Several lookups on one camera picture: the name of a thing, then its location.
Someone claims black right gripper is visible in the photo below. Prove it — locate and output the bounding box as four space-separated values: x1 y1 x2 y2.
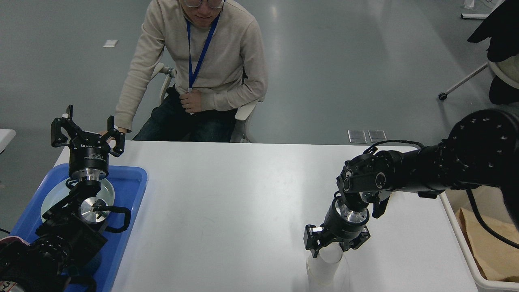
304 198 371 259

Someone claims dark teal mug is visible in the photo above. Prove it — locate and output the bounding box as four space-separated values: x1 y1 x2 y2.
75 252 102 277

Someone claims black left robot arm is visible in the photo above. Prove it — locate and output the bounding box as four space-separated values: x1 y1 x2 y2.
1 105 131 292

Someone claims mint green plate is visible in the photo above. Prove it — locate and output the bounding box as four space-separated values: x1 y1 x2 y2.
41 179 115 224

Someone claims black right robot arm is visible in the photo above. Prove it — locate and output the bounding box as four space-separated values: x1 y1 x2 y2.
304 108 519 258

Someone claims blue lanyard with badge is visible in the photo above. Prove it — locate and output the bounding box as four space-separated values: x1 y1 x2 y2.
186 12 221 93

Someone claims white table leg base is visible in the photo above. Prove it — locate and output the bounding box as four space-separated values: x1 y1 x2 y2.
461 0 510 20

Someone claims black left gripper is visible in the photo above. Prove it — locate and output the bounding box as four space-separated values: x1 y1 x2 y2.
51 105 126 180

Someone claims silver floor plate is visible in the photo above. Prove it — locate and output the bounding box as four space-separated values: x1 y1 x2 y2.
368 131 387 144
348 130 367 144

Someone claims right silver floor plate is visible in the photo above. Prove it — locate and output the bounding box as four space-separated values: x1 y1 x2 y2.
368 131 387 144

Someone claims office chair with black coat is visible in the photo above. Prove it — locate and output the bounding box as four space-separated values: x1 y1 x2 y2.
438 0 519 105

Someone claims beige plastic bin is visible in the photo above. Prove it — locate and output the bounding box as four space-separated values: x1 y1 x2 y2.
439 192 519 292

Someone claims brown paper bag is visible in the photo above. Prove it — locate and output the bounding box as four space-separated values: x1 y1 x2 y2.
455 208 519 283

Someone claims seated person beige sweater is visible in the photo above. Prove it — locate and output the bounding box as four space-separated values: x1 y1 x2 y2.
115 0 268 142

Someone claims white side table corner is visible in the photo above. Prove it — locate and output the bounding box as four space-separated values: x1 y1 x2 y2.
0 128 16 153

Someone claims blue plastic tray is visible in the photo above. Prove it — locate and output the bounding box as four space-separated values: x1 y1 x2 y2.
8 164 148 292

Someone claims left silver floor plate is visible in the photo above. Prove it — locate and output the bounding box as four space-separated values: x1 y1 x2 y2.
348 130 367 144

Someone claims white paper cup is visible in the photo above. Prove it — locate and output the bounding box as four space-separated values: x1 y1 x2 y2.
306 243 343 292

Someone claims pink mug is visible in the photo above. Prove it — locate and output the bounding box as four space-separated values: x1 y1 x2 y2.
0 236 30 254

